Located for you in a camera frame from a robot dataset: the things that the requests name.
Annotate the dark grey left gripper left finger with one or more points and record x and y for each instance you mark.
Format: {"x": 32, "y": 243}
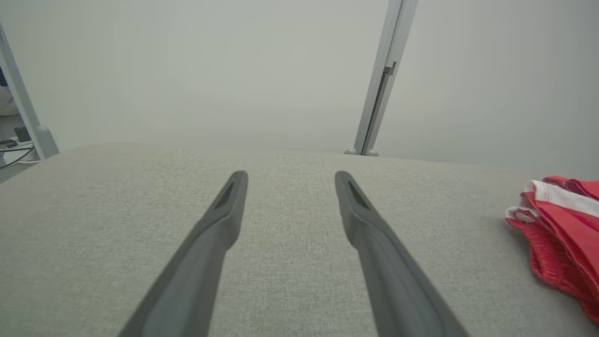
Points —
{"x": 196, "y": 276}

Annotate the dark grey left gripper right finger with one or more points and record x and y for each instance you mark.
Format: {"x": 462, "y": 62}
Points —
{"x": 398, "y": 290}

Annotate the red jersey with number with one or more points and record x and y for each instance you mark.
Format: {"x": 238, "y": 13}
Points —
{"x": 552, "y": 267}

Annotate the red shorts white stripes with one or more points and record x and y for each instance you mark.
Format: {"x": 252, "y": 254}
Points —
{"x": 575, "y": 220}

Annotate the small dark box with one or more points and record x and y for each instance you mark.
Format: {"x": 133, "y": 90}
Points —
{"x": 22, "y": 134}

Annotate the grey single partition post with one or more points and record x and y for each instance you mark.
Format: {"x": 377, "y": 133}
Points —
{"x": 44, "y": 142}

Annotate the grey double partition post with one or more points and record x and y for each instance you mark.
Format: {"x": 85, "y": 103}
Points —
{"x": 393, "y": 47}

